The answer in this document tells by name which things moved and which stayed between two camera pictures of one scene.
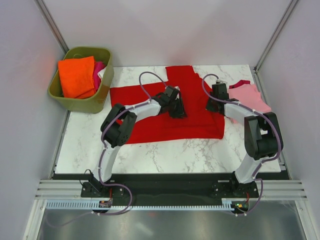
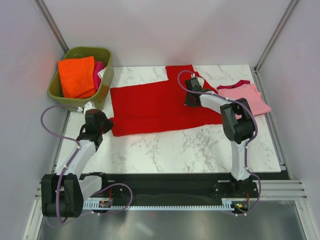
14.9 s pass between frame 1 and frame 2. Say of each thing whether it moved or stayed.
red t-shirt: moved
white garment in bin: stayed
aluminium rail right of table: stayed
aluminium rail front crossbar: stayed
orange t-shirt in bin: stayed
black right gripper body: moved
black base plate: stayed
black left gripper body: moved
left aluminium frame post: stayed
